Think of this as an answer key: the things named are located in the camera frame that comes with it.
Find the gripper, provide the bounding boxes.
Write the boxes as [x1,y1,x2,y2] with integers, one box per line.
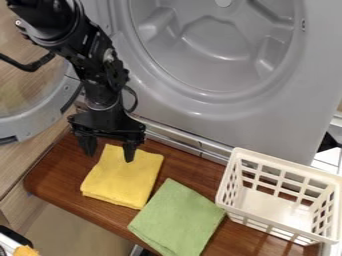
[66,105,149,164]

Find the yellow cloth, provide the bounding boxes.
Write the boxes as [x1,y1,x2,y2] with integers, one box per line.
[78,143,166,211]

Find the green cloth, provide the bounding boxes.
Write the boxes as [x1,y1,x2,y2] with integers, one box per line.
[126,177,228,256]

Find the washing machine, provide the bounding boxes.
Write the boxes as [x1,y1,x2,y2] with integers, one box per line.
[0,0,342,168]

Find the white plastic basket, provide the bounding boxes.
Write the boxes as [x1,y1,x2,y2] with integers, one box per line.
[213,146,342,247]

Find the black cable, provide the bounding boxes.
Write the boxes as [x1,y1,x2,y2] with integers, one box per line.
[0,50,58,73]

